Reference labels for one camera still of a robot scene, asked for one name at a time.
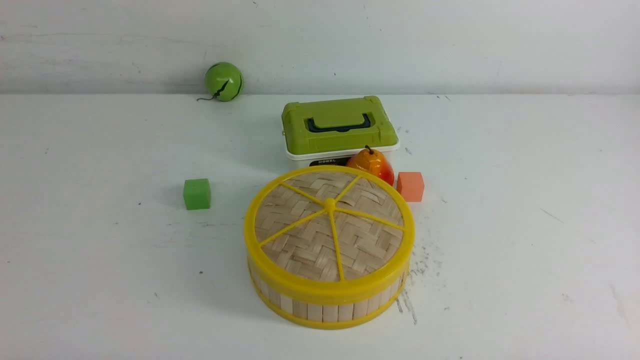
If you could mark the yellow woven bamboo steamer lid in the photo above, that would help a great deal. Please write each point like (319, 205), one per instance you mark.
(329, 235)

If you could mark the bamboo steamer base yellow rim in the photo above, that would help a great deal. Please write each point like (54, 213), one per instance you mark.
(328, 317)

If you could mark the green lidded white plastic box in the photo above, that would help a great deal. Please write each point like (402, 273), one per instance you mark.
(328, 132)

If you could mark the orange red toy pear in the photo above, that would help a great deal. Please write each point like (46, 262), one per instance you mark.
(374, 162)

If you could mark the orange foam cube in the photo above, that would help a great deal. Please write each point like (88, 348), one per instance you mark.
(411, 186)

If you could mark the green foam cube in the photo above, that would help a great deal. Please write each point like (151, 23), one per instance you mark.
(197, 194)

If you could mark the green ball with black crack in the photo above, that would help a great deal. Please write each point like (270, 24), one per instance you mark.
(223, 81)

